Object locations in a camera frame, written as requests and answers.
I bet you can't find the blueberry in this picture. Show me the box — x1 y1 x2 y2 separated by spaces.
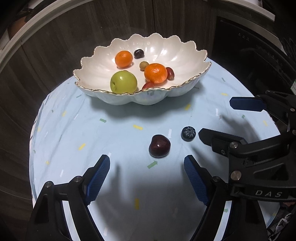
181 126 196 142

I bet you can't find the dark cherry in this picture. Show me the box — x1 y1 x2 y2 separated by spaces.
149 135 171 158
133 49 144 59

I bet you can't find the orange mandarin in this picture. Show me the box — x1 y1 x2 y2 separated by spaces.
115 50 133 68
144 63 168 84

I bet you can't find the light blue tablecloth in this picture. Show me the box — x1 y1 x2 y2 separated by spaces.
29 63 279 240

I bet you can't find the tan longan in bowl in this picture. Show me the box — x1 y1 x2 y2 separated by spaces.
139 61 149 71

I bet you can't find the green apple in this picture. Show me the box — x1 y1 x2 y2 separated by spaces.
110 70 137 94

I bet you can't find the white scalloped ceramic bowl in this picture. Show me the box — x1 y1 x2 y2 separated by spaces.
73 33 212 105

